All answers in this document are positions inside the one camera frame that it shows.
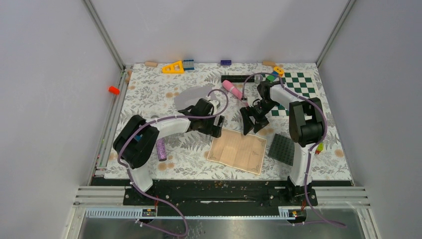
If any light wooden block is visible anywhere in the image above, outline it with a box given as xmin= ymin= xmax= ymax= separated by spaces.
xmin=144 ymin=61 xmax=158 ymax=68

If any green white chessboard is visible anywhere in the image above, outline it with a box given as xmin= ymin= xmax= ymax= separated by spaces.
xmin=267 ymin=71 xmax=319 ymax=119

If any multicolour brick stack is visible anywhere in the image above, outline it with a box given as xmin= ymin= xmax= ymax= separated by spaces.
xmin=315 ymin=142 xmax=324 ymax=155

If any wooden block by rail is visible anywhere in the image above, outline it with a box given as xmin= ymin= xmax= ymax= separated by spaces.
xmin=125 ymin=70 xmax=132 ymax=84

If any yellow triangle shape toy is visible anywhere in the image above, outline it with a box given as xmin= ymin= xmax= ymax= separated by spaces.
xmin=162 ymin=60 xmax=184 ymax=74

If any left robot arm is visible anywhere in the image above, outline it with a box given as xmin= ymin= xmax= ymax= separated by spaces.
xmin=113 ymin=98 xmax=225 ymax=205

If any floral patterned table mat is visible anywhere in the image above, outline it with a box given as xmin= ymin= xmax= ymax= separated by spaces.
xmin=116 ymin=63 xmax=352 ymax=181

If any wooden block back right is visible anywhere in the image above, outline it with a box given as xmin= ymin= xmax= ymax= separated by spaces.
xmin=262 ymin=61 xmax=277 ymax=68

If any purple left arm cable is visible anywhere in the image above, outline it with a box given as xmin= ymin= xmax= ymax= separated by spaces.
xmin=117 ymin=88 xmax=229 ymax=238

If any grey and blue brick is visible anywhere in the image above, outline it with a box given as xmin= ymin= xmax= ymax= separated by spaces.
xmin=182 ymin=59 xmax=195 ymax=71

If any orange yellow ring toy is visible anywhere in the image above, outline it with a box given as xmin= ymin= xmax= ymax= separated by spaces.
xmin=273 ymin=66 xmax=284 ymax=76

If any dark grey studded baseplate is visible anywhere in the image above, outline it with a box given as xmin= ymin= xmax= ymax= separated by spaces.
xmin=267 ymin=134 xmax=295 ymax=166

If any black microphone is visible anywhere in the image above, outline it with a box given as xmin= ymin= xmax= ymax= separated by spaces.
xmin=220 ymin=74 xmax=264 ymax=83

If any aluminium side rail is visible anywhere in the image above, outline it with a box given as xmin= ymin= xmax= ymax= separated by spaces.
xmin=94 ymin=65 xmax=133 ymax=170

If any green blue toy brick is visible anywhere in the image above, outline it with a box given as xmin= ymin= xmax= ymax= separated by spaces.
xmin=266 ymin=74 xmax=278 ymax=82

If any white perforated cable tray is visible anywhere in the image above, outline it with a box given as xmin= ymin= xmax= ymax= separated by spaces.
xmin=84 ymin=207 xmax=295 ymax=220

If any purple glitter microphone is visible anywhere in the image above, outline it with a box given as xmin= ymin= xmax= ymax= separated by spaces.
xmin=156 ymin=138 xmax=167 ymax=161

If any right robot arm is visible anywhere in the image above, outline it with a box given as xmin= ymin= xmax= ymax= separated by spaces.
xmin=240 ymin=81 xmax=327 ymax=205

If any red plastic cylinder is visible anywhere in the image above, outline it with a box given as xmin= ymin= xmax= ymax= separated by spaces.
xmin=108 ymin=86 xmax=120 ymax=95

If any purple flat toy brick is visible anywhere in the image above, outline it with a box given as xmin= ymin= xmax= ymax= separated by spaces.
xmin=220 ymin=60 xmax=232 ymax=66

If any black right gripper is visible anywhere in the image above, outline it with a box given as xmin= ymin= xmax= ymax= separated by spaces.
xmin=240 ymin=100 xmax=278 ymax=135

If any pink microphone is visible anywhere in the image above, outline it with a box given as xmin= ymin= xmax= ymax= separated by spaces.
xmin=222 ymin=80 xmax=248 ymax=106

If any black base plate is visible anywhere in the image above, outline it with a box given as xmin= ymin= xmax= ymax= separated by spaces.
xmin=90 ymin=177 xmax=352 ymax=216

